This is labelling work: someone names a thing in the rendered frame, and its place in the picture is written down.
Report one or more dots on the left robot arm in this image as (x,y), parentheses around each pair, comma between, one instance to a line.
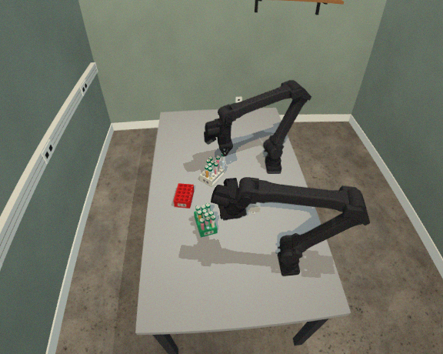
(349,201)

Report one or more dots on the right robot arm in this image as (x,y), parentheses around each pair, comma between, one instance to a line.
(273,146)

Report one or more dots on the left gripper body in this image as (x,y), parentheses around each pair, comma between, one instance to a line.
(229,213)

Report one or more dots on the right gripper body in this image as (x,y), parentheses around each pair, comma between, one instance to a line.
(228,143)

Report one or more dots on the red block with round holes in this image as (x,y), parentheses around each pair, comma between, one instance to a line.
(185,193)

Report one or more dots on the green tube rack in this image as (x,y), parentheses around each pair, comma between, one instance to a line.
(205,232)

